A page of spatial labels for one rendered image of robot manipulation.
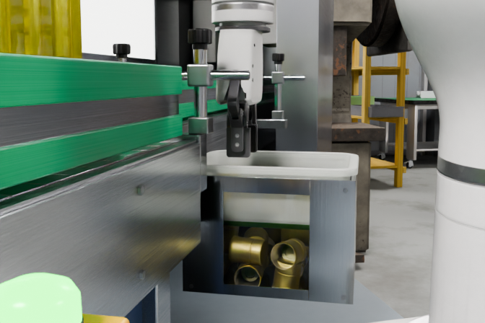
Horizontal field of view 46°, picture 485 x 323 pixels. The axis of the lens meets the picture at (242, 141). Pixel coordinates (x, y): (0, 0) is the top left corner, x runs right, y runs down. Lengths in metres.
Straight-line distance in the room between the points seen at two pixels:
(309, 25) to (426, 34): 1.07
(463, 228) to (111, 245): 0.28
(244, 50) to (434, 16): 0.35
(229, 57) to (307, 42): 0.79
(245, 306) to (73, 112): 0.61
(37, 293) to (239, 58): 0.51
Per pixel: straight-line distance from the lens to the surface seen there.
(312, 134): 1.52
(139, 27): 1.26
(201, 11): 1.71
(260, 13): 0.76
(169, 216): 0.59
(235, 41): 0.75
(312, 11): 1.53
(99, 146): 0.47
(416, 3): 0.46
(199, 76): 0.69
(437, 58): 0.48
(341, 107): 4.11
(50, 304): 0.29
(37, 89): 0.39
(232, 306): 0.98
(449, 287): 0.54
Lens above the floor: 1.12
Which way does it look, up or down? 6 degrees down
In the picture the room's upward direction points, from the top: straight up
